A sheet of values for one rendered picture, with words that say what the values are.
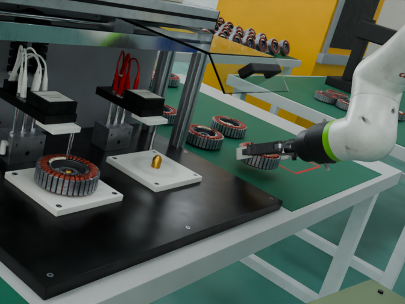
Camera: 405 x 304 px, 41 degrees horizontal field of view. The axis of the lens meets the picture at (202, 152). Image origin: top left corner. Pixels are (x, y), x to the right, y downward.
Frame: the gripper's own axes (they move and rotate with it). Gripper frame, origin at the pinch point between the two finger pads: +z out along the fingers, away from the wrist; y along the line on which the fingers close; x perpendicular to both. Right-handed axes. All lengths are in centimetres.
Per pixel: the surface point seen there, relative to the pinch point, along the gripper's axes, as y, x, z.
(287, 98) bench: 78, 36, 71
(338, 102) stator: 106, 36, 65
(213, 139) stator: -6.3, 5.0, 11.5
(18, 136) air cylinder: -62, 0, -4
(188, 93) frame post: -20.4, 14.1, 1.5
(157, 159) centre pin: -33.9, -3.2, -6.3
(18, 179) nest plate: -64, -8, -11
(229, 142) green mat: 5.2, 5.9, 19.3
